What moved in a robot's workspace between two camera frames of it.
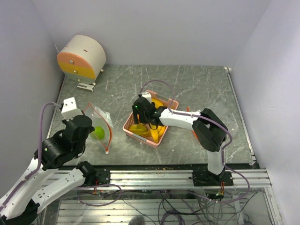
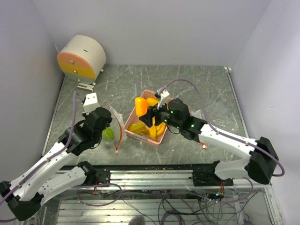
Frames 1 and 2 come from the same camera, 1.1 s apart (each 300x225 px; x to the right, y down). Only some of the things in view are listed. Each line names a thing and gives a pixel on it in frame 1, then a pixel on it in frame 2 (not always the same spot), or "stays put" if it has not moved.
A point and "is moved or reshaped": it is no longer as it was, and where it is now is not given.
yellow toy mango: [138, 129] stays put
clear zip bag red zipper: [102, 123] is moved or reshaped
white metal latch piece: [86, 86] stays put
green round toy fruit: [99, 132] is moved or reshaped
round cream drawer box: [82, 58] stays put
